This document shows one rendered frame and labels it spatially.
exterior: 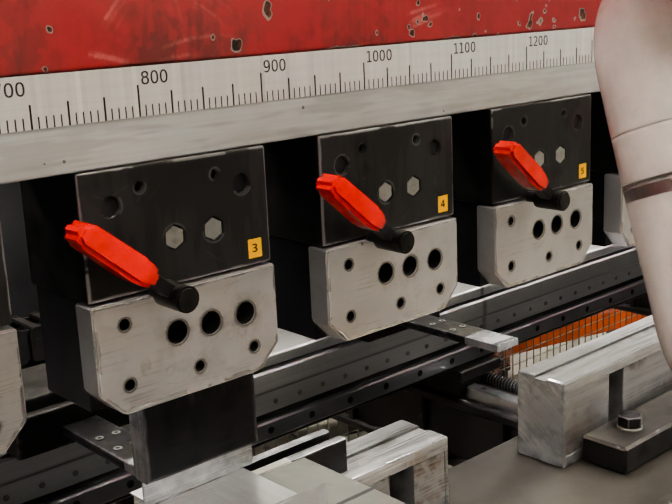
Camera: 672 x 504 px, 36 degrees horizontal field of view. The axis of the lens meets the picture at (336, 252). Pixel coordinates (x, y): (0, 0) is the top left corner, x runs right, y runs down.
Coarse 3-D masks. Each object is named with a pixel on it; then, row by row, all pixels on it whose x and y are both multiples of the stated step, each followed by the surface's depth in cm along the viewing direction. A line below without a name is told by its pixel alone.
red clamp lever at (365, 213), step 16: (336, 176) 74; (320, 192) 75; (336, 192) 74; (352, 192) 75; (336, 208) 76; (352, 208) 75; (368, 208) 76; (368, 224) 77; (384, 224) 78; (368, 240) 82; (384, 240) 79; (400, 240) 78
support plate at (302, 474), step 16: (288, 464) 83; (304, 464) 83; (272, 480) 80; (288, 480) 80; (304, 480) 80; (320, 480) 80; (336, 480) 80; (352, 480) 80; (336, 496) 77; (368, 496) 77; (384, 496) 77
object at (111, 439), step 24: (24, 384) 94; (48, 408) 91; (72, 408) 92; (24, 432) 89; (48, 432) 91; (72, 432) 90; (96, 432) 90; (120, 432) 89; (24, 456) 89; (120, 456) 85
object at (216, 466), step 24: (240, 384) 80; (168, 408) 75; (192, 408) 77; (216, 408) 78; (240, 408) 80; (144, 432) 74; (168, 432) 76; (192, 432) 77; (216, 432) 79; (240, 432) 80; (144, 456) 75; (168, 456) 76; (192, 456) 78; (216, 456) 79; (240, 456) 82; (144, 480) 76; (168, 480) 77; (192, 480) 79
